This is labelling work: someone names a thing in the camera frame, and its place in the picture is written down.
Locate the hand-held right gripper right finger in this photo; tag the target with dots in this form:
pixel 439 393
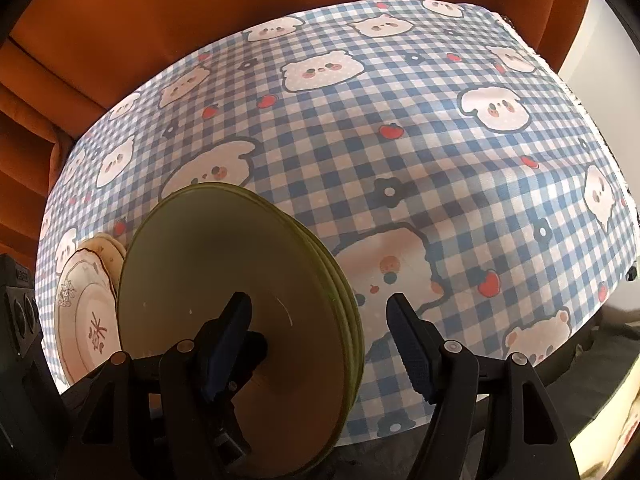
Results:
pixel 415 355

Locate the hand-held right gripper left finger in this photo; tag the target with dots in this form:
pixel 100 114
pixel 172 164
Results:
pixel 225 355

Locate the white plate with red lines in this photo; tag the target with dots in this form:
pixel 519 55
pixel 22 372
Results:
pixel 85 310

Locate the scalloped yellow floral plate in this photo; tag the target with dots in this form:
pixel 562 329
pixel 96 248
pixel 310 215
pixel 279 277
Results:
pixel 114 255

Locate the grey cloth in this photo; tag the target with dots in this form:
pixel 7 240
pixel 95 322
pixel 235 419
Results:
pixel 610 360

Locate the blue checked printed tablecloth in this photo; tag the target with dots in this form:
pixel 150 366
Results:
pixel 400 160

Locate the orange curtain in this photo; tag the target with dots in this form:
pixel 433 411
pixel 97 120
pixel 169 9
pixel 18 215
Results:
pixel 125 35

